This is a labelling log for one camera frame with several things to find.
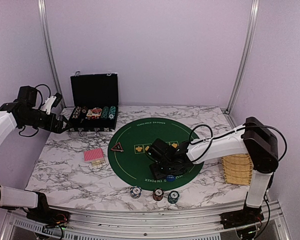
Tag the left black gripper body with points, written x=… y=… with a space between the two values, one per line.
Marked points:
x=45 y=124

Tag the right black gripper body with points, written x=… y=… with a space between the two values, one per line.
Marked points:
x=168 y=170

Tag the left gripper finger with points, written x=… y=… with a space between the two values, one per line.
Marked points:
x=62 y=128
x=63 y=121

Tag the blue small blind button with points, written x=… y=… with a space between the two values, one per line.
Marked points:
x=170 y=178

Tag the brown chip stack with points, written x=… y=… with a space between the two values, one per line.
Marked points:
x=158 y=194

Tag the triangular all-in button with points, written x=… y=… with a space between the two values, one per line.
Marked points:
x=117 y=148

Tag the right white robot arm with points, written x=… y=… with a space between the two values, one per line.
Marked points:
x=252 y=138

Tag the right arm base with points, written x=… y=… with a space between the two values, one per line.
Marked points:
x=240 y=218

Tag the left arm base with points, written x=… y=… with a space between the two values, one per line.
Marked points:
x=50 y=217

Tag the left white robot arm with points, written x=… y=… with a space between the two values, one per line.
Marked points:
x=19 y=114

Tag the blue beige chips in case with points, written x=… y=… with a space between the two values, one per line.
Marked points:
x=76 y=112

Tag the brown hundred chips in case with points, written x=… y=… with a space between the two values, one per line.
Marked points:
x=84 y=110

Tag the round green poker mat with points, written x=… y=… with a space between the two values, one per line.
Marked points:
x=132 y=165

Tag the teal chip stack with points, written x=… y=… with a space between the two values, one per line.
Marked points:
x=173 y=197

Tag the card deck in case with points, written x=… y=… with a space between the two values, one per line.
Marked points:
x=90 y=115

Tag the black poker chip case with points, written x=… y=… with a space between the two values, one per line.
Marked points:
x=94 y=91

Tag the green chip row in case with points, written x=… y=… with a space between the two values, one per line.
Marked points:
x=105 y=112

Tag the red playing card deck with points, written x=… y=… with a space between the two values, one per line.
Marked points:
x=95 y=157

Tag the teal chip row in case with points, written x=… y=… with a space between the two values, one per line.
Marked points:
x=112 y=112

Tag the woven bamboo mat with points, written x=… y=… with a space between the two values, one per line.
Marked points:
x=237 y=169

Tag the chrome case handle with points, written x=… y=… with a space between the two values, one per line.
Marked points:
x=88 y=133

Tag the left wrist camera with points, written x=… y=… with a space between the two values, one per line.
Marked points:
x=51 y=102

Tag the front aluminium rail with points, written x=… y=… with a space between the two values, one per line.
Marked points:
x=189 y=224

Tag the left aluminium frame post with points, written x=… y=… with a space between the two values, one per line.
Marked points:
x=48 y=44

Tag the aluminium frame post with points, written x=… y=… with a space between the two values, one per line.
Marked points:
x=48 y=44
x=249 y=38

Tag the right aluminium frame post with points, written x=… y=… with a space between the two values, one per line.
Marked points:
x=249 y=38

